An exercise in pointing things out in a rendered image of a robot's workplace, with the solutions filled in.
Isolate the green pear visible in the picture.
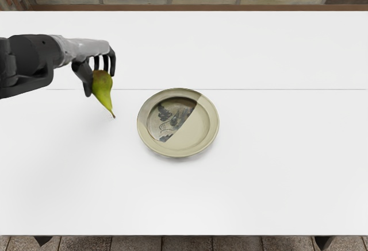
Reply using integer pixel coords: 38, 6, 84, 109
91, 69, 117, 119

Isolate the beige patterned plate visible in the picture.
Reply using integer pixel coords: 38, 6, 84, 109
136, 87, 221, 158

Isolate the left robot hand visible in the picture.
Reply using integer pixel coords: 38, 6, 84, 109
59, 36, 117, 98

